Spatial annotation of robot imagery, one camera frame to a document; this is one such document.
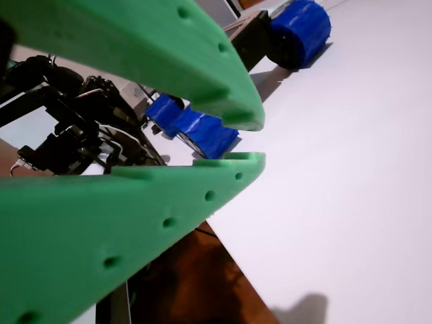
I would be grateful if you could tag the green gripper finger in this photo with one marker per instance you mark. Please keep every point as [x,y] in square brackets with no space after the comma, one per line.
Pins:
[135,40]
[84,229]

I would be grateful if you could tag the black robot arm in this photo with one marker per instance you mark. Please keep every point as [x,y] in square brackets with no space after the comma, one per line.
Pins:
[67,148]

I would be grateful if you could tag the blue rover wheel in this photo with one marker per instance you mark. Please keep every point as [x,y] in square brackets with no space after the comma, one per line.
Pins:
[162,113]
[303,30]
[209,135]

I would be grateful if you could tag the wooden rover body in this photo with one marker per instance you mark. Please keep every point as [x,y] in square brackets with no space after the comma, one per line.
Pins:
[249,40]

